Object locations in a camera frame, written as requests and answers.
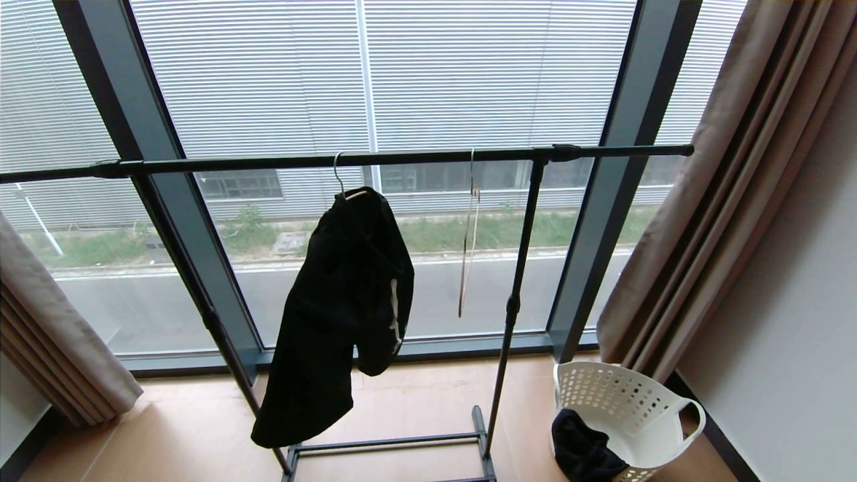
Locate heap of clothes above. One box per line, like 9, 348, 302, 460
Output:
552, 408, 630, 482

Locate window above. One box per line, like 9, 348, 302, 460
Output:
0, 0, 747, 372

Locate brown curtain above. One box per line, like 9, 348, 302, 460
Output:
596, 0, 857, 384
0, 214, 144, 428

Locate pink clothes hanger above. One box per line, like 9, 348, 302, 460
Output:
332, 151, 370, 202
457, 147, 482, 319

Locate black garment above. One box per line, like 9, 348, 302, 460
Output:
250, 185, 416, 450

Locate white laundry basket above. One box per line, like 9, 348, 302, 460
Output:
552, 361, 708, 482

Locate black clothes rack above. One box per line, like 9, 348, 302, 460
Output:
0, 143, 696, 482

